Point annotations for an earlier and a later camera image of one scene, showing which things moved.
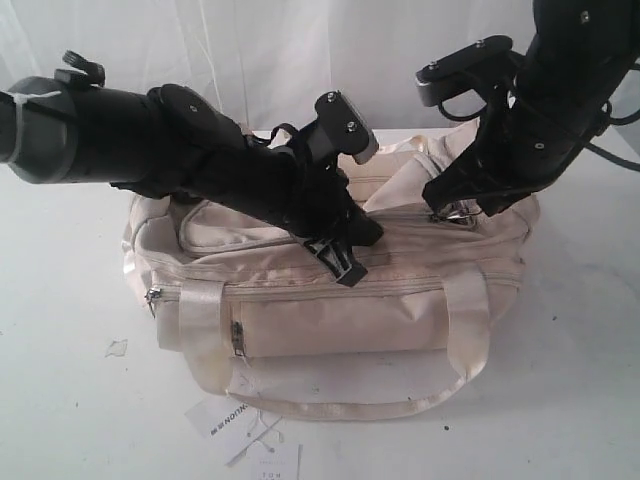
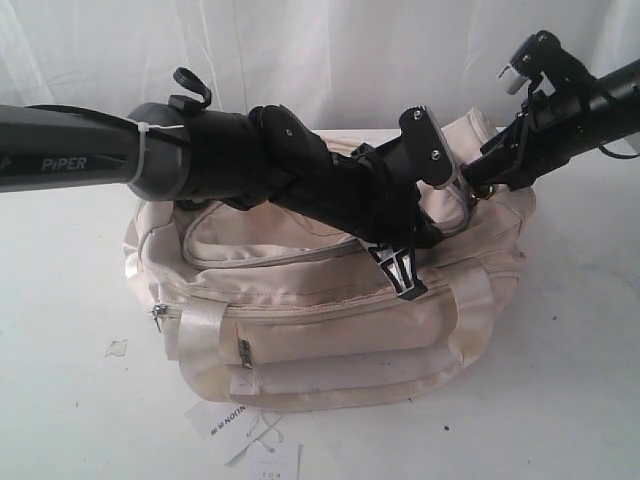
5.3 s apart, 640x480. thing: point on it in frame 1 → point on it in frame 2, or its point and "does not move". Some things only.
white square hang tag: [276, 462] does not move
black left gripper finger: [340, 256] → [400, 265]
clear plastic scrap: [117, 348] does not move
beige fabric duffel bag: [245, 312] does not move
